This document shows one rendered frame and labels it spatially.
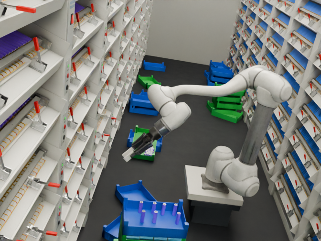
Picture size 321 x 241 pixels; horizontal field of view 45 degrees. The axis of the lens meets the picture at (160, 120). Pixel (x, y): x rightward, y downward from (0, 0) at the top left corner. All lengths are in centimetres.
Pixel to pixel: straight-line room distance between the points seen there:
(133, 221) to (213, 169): 78
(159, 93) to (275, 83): 63
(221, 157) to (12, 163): 165
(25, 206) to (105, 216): 142
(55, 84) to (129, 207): 90
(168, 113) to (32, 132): 103
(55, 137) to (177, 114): 85
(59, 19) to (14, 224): 62
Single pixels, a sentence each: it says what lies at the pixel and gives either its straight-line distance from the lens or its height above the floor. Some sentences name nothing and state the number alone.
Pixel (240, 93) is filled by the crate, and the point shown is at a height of 27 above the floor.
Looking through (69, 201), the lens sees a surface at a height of 50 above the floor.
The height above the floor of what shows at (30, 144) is 107.
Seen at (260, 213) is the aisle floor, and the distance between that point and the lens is 297.
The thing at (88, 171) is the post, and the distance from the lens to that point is 229.
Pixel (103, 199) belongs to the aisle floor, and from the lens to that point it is 275.
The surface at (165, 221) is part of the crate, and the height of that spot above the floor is 40.
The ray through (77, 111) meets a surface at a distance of 183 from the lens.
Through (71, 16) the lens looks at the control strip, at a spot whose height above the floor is 138.
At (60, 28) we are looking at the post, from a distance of 128.
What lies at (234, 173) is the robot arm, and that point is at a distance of 240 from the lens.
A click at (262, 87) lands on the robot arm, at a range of 224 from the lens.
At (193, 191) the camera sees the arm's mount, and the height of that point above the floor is 24.
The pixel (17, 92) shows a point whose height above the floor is 126.
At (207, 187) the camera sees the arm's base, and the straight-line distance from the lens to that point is 259.
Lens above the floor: 162
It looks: 24 degrees down
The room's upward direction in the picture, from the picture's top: 10 degrees clockwise
